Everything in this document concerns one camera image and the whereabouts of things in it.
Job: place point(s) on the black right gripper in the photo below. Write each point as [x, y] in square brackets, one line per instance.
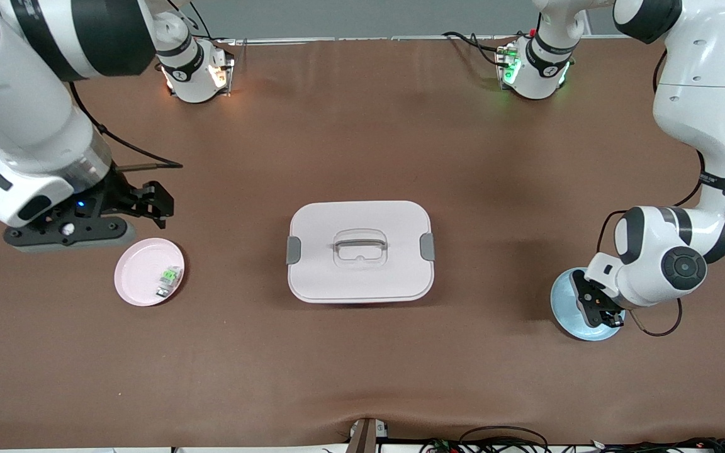
[118, 194]

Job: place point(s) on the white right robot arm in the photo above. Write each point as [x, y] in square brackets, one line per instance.
[22, 113]

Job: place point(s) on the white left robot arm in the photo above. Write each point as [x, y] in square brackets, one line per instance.
[702, 82]

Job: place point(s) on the white lidded storage box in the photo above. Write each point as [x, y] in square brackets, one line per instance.
[362, 277]

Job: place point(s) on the pink round plate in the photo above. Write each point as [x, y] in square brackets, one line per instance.
[139, 289]

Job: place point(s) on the brown table mat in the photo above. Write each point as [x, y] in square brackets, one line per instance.
[362, 377]

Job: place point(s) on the light blue round plate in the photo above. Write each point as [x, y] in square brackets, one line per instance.
[565, 314]

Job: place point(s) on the green push-button switch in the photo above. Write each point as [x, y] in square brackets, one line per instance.
[170, 277]

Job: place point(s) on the brown camera mount bracket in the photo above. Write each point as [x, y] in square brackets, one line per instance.
[365, 437]

